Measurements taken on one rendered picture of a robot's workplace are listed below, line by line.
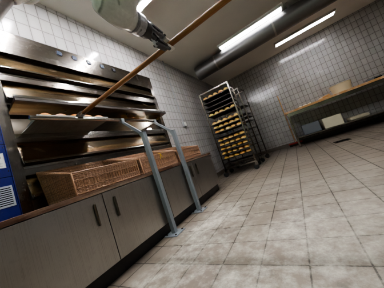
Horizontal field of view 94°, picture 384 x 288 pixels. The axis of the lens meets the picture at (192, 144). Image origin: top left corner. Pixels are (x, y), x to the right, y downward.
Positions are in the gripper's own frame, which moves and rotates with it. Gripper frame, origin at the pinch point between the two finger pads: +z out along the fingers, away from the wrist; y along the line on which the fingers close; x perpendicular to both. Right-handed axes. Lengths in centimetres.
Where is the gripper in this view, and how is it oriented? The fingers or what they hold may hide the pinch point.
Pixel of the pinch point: (168, 44)
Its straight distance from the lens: 111.8
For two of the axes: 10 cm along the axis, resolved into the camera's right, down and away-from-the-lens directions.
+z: 4.9, -0.9, 8.6
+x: 8.1, -3.2, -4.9
